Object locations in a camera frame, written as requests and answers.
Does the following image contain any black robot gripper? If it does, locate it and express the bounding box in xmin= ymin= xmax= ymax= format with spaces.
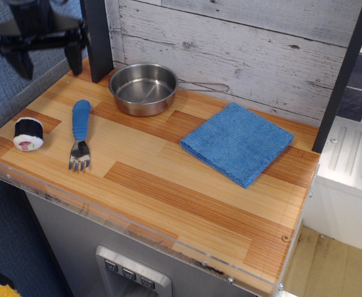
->
xmin=0 ymin=2 xmax=90 ymax=80

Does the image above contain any plush sushi roll toy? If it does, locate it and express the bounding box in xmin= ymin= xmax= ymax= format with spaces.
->
xmin=13 ymin=117 xmax=44 ymax=152

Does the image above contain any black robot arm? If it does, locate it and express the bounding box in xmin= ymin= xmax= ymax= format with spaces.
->
xmin=0 ymin=1 xmax=89 ymax=80

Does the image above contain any stainless steel pan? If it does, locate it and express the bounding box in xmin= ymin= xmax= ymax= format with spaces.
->
xmin=109 ymin=63 xmax=230 ymax=117

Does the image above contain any clear acrylic edge guard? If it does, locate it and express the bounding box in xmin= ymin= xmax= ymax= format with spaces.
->
xmin=0 ymin=163 xmax=285 ymax=296

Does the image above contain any folded blue cloth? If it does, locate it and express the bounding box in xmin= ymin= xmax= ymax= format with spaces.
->
xmin=180 ymin=103 xmax=294 ymax=189

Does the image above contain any silver dispenser button panel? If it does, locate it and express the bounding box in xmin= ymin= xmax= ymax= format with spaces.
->
xmin=95 ymin=245 xmax=173 ymax=296

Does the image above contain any yellow object at corner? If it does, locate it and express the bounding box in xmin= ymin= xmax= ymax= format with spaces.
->
xmin=0 ymin=285 xmax=21 ymax=297

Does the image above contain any white ribbed cabinet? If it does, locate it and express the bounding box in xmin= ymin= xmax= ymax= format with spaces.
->
xmin=303 ymin=117 xmax=362 ymax=249

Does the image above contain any dark left upright post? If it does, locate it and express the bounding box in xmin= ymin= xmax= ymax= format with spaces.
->
xmin=79 ymin=0 xmax=113 ymax=83

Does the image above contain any dark upright post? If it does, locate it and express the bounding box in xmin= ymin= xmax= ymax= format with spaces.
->
xmin=79 ymin=0 xmax=113 ymax=83
xmin=312 ymin=7 xmax=362 ymax=153

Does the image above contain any blue handled metal fork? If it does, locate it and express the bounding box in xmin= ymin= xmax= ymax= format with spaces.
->
xmin=69 ymin=100 xmax=90 ymax=172

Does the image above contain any dark right upright post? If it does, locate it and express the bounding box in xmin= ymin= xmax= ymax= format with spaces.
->
xmin=312 ymin=7 xmax=362 ymax=153

